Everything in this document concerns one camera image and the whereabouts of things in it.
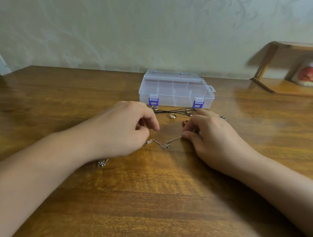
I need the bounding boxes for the person's right hand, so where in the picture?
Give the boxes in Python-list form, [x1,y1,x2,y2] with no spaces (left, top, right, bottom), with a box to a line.
[181,108,262,179]

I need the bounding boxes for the person's left hand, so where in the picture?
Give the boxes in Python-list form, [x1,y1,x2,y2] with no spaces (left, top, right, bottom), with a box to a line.
[76,101,160,162]

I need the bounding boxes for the clear plastic organizer box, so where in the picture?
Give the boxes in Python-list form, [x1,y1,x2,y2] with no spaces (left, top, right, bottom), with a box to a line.
[138,70,216,109]

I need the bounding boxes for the person's right forearm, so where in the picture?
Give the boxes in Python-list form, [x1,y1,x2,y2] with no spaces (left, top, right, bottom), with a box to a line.
[235,155,313,237]

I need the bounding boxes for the person's left forearm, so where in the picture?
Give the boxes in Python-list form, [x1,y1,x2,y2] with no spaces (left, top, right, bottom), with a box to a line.
[0,126,98,237]

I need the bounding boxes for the wooden shelf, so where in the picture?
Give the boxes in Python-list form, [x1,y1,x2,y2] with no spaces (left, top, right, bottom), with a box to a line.
[250,41,313,97]

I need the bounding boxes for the white printed mug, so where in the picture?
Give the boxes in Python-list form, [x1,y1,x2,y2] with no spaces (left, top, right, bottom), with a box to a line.
[291,59,313,87]

